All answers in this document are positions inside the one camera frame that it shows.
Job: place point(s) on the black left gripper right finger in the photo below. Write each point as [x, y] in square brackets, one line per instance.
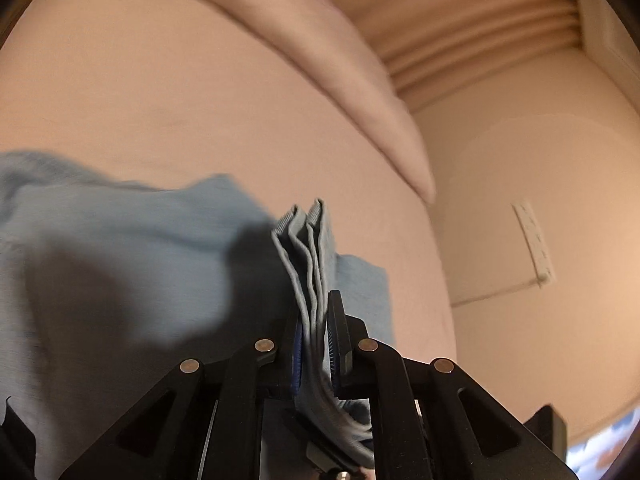
[430, 420]

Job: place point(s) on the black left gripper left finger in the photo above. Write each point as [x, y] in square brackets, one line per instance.
[201, 421]

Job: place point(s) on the light blue denim pants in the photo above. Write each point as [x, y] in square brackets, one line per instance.
[106, 285]

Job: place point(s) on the white power strip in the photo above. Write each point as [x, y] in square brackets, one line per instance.
[536, 245]

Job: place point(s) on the pink bed sheet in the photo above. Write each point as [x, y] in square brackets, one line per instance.
[54, 66]

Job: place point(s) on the pink rolled duvet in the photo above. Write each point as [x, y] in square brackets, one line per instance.
[284, 94]

